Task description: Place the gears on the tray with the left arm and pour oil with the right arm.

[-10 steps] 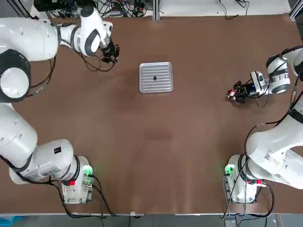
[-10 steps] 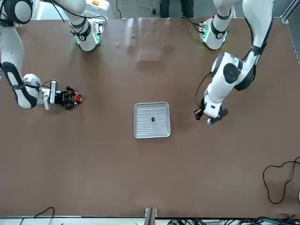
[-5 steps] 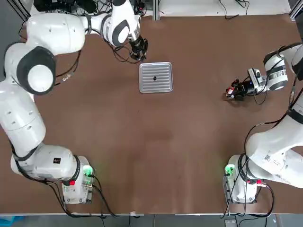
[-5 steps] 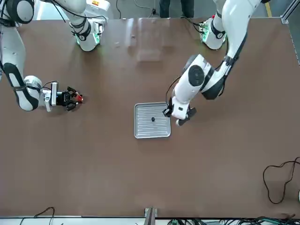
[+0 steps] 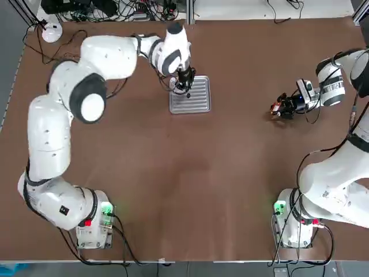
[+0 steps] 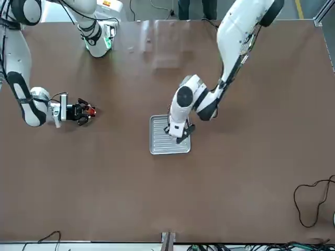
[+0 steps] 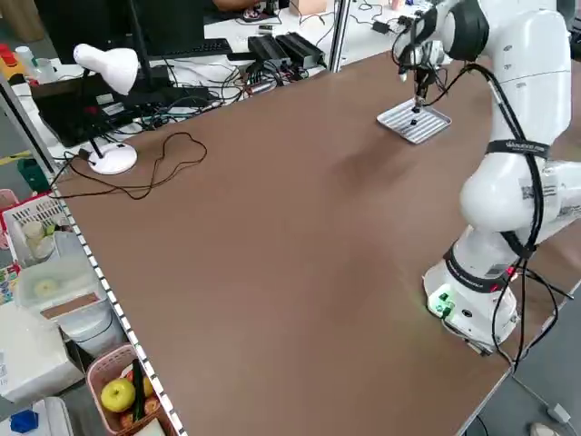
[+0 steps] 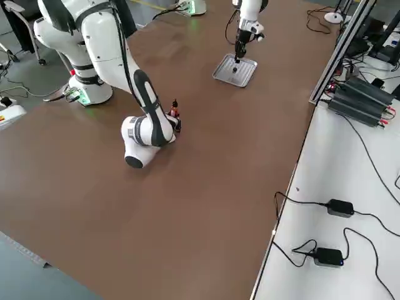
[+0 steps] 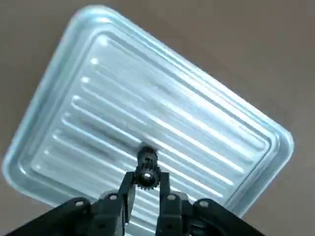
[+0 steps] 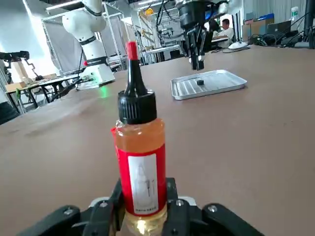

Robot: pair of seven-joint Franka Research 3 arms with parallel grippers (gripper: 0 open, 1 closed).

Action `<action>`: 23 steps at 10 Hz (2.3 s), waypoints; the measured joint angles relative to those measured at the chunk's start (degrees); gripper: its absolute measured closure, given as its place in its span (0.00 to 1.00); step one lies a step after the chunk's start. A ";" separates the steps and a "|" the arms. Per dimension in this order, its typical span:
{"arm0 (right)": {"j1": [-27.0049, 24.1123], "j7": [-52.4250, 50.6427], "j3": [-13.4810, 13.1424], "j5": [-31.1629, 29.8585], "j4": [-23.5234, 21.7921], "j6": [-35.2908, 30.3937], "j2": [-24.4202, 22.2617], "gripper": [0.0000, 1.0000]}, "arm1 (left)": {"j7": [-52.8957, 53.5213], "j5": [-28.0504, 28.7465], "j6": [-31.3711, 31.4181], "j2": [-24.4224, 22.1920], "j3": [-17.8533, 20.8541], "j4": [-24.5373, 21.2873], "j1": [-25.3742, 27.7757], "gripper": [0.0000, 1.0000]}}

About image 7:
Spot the white floor adapter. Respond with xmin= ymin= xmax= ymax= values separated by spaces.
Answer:
xmin=547 ymin=402 xmax=573 ymax=424

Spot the pink plastic basket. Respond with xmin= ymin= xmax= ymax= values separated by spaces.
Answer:
xmin=85 ymin=343 xmax=179 ymax=436

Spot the black computer monitor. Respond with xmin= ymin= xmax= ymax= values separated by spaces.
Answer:
xmin=34 ymin=0 xmax=206 ymax=63

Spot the white cardboard box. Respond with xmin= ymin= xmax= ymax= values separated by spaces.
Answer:
xmin=0 ymin=302 xmax=85 ymax=403

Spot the black finned power supply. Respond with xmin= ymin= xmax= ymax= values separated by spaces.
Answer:
xmin=275 ymin=32 xmax=328 ymax=70
xmin=247 ymin=34 xmax=292 ymax=65

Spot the yellow box with red button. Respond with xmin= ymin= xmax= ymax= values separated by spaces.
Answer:
xmin=0 ymin=43 xmax=20 ymax=77

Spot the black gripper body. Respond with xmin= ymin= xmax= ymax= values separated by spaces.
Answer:
xmin=412 ymin=63 xmax=438 ymax=92

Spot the blue plastic item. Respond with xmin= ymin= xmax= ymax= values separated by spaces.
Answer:
xmin=9 ymin=410 xmax=40 ymax=433

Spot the aluminium profile post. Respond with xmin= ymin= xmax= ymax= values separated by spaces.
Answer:
xmin=330 ymin=0 xmax=351 ymax=74

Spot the clear plastic storage box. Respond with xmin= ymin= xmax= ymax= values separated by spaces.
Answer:
xmin=17 ymin=261 xmax=108 ymax=320

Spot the black arm base cable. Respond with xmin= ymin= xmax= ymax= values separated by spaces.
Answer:
xmin=492 ymin=263 xmax=576 ymax=370

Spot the yellow green apple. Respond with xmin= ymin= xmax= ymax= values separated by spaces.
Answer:
xmin=100 ymin=379 xmax=137 ymax=414

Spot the aluminium table edge rail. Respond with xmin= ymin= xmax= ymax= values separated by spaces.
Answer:
xmin=48 ymin=180 xmax=188 ymax=436

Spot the black equipment case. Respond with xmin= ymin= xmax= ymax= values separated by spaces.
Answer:
xmin=31 ymin=74 xmax=138 ymax=148

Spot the black keyboard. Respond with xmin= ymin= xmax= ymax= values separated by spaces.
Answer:
xmin=148 ymin=37 xmax=234 ymax=59

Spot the person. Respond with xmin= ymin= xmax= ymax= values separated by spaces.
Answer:
xmin=212 ymin=0 xmax=273 ymax=13

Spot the white desk lamp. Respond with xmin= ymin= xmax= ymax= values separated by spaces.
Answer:
xmin=72 ymin=43 xmax=139 ymax=175

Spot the ribbed silver metal tray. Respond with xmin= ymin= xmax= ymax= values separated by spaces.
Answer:
xmin=375 ymin=98 xmax=453 ymax=146

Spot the thin dark lamp cable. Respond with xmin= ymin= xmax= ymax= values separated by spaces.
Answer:
xmin=56 ymin=132 xmax=208 ymax=202

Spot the green box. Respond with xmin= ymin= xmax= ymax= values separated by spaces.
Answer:
xmin=16 ymin=158 xmax=49 ymax=193

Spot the white slatted basket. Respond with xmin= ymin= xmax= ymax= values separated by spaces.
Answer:
xmin=1 ymin=193 xmax=70 ymax=265

